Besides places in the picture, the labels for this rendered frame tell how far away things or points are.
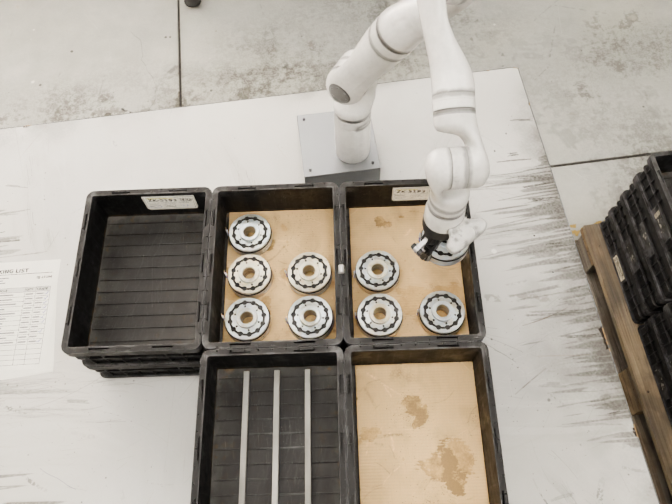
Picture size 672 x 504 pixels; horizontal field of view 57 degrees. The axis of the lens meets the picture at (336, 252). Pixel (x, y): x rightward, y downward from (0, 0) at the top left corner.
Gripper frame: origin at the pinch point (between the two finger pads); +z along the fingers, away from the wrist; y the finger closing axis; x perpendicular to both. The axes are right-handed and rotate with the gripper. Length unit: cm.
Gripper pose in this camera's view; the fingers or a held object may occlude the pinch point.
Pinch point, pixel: (434, 248)
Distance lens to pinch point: 133.2
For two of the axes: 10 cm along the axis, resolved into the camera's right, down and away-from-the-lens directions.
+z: 0.3, 4.2, 9.1
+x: 6.4, 6.9, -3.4
